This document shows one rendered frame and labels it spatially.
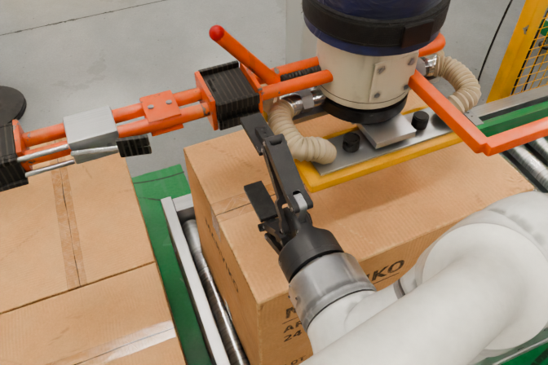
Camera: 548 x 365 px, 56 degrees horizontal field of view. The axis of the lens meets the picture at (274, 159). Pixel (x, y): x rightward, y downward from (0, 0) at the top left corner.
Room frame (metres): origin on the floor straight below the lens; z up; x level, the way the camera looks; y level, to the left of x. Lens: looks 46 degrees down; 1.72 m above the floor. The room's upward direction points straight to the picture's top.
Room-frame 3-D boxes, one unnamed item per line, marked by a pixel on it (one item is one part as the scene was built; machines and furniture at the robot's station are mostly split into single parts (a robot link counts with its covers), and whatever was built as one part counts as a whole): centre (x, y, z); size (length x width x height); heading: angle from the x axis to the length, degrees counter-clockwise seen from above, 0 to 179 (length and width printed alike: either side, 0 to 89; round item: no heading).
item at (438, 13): (0.73, -0.16, 1.32); 0.23 x 0.23 x 0.04
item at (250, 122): (0.48, 0.02, 1.26); 0.07 x 0.03 x 0.01; 23
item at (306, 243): (0.36, -0.03, 1.20); 0.09 x 0.07 x 0.08; 23
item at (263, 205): (0.48, 0.02, 1.13); 0.07 x 0.03 x 0.01; 23
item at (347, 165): (0.65, -0.20, 1.10); 0.34 x 0.10 x 0.05; 113
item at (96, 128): (0.55, 0.27, 1.19); 0.07 x 0.07 x 0.04; 23
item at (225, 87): (0.64, 0.07, 1.20); 0.10 x 0.08 x 0.06; 23
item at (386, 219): (0.71, -0.16, 0.75); 0.60 x 0.40 x 0.40; 115
